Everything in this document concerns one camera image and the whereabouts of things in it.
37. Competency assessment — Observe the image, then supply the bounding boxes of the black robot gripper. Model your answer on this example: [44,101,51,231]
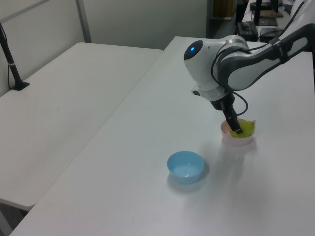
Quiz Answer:
[191,85,257,135]

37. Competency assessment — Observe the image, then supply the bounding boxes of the green pear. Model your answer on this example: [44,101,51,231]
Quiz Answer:
[230,119,256,139]

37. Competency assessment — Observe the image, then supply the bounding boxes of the pink plastic bowl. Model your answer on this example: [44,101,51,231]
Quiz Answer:
[220,118,257,147]

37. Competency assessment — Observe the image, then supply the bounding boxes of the blue plastic bowl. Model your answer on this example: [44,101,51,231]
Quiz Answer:
[167,150,205,185]

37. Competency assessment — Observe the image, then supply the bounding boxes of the black box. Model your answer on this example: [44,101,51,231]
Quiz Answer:
[237,21,259,41]

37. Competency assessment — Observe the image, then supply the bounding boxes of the flat black device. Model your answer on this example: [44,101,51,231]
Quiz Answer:
[258,27,284,42]

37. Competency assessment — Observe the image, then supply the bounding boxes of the black monitor stand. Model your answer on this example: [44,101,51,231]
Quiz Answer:
[249,0,279,27]

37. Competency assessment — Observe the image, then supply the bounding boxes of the yellow wooden cabinet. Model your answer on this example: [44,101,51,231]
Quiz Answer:
[211,0,237,19]

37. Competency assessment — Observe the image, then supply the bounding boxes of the white side table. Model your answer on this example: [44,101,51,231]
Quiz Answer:
[0,42,164,211]

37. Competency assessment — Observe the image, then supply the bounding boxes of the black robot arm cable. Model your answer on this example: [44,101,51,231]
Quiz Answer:
[210,40,250,117]

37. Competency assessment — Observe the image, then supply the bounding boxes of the black cable strap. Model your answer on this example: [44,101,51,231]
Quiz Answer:
[270,36,289,65]

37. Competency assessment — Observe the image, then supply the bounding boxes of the grey metal partition post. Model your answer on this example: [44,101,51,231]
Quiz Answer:
[75,0,93,44]

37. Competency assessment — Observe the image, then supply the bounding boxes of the black camera pole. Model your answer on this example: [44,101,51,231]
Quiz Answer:
[0,22,31,91]

